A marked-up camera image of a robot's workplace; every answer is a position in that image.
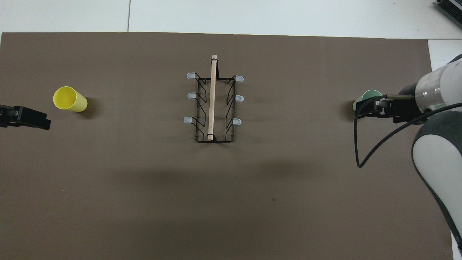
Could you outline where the brown table mat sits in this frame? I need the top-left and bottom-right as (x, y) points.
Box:
(0, 32), (454, 260)

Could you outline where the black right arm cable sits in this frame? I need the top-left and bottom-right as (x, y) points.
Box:
(355, 94), (462, 168)

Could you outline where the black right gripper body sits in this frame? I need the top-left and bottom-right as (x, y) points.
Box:
(393, 84), (425, 125)

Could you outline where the yellow plastic cup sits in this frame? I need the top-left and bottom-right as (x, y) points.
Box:
(53, 86), (88, 113)

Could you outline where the grey ribbed device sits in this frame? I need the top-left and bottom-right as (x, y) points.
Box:
(435, 0), (462, 19)

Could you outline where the black wire cup rack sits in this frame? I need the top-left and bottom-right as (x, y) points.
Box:
(183, 54), (244, 143)

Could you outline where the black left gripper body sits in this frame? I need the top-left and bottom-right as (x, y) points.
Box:
(0, 105), (19, 128)

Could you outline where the pale green plastic cup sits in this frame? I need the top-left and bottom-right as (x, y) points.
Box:
(353, 90), (383, 112)

